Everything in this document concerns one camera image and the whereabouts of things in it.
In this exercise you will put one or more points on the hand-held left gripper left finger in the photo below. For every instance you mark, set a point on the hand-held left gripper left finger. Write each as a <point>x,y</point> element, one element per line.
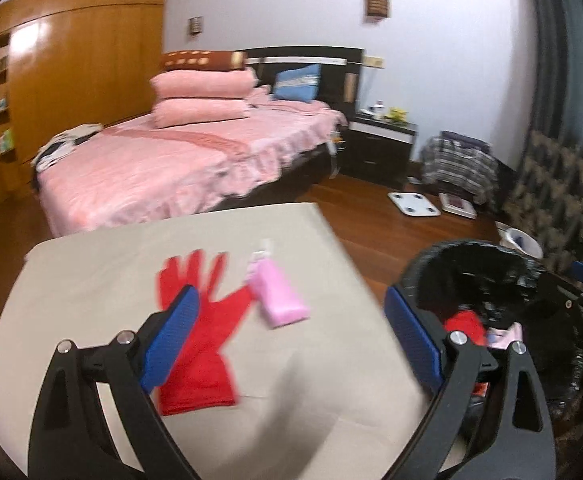
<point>171,335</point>

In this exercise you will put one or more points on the bed with pink bedspread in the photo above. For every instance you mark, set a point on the bed with pink bedspread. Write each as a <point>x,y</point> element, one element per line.
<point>171,170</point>

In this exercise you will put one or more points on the white bathroom scale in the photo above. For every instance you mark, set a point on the white bathroom scale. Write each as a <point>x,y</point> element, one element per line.
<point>414,204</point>

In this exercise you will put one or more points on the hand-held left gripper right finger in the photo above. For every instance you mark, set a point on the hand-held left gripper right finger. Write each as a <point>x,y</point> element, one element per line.
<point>411,330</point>

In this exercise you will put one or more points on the pink spray bottle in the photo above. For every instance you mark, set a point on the pink spray bottle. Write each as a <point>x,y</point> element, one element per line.
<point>279,300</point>

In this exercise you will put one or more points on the dark nightstand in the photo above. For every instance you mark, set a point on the dark nightstand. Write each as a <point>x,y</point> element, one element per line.
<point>376,152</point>

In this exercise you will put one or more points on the wall socket strip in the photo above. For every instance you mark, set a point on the wall socket strip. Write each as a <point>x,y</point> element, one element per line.
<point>374,62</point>

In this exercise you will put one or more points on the small wall lamp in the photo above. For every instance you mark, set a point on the small wall lamp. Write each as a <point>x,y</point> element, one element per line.
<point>196,25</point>

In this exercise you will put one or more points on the plaid bag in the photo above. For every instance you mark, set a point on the plaid bag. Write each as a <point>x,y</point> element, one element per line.
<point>456,167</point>

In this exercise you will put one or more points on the blue cushion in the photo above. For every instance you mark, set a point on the blue cushion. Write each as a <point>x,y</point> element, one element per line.
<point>296,84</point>

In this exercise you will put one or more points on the dark wooden headboard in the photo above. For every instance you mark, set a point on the dark wooden headboard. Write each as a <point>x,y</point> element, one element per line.
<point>336,75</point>

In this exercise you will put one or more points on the brown dotted bolster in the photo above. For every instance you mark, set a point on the brown dotted bolster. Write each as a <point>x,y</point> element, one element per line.
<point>201,61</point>

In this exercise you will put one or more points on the patterned dark curtain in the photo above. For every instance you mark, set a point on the patterned dark curtain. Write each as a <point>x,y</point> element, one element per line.
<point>566,135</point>

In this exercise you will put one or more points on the large wall lamp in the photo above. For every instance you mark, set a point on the large wall lamp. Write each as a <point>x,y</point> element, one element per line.
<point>378,5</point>

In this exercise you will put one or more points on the bin with black liner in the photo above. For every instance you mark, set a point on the bin with black liner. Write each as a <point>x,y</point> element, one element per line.
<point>421,270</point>

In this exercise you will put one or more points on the wooden wardrobe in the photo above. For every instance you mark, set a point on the wooden wardrobe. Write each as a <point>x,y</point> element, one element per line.
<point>71,85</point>

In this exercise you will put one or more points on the black and white clothes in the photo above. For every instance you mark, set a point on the black and white clothes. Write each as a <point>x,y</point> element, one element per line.
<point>61,147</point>

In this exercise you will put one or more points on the yellow toy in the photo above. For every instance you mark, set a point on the yellow toy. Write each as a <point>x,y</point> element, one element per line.
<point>396,115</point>

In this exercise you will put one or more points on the small white bottle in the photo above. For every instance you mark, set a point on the small white bottle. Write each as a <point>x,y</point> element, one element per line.
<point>379,110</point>

